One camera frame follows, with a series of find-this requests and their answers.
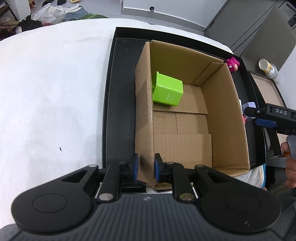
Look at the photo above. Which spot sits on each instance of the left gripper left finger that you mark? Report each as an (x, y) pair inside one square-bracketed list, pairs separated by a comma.
[(133, 168)]

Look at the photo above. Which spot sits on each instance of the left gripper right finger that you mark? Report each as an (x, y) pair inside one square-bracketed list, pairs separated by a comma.
[(159, 168)]

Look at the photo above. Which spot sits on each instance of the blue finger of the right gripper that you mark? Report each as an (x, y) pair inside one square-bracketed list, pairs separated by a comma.
[(265, 123)]

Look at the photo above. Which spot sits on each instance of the lavender cube toy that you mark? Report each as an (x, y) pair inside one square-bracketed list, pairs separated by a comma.
[(245, 107)]

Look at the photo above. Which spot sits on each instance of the brown cardboard box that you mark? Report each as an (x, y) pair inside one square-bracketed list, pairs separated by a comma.
[(206, 127)]

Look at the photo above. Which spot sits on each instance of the person right hand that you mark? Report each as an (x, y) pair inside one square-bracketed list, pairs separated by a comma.
[(290, 167)]

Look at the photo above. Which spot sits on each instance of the white paper cup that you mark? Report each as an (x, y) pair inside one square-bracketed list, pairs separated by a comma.
[(270, 70)]

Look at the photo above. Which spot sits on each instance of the pink plush toy figure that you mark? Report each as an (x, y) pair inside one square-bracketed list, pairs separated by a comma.
[(232, 64)]

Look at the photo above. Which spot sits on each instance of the green plastic cube box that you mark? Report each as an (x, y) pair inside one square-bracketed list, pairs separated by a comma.
[(166, 90)]

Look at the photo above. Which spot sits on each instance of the grey cabinet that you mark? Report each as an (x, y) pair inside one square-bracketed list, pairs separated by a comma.
[(254, 30)]

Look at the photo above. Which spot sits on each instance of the black shallow tray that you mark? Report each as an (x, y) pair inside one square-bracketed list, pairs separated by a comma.
[(119, 104)]

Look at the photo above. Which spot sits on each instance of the white plastic bag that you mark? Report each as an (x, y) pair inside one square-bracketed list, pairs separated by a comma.
[(53, 14)]

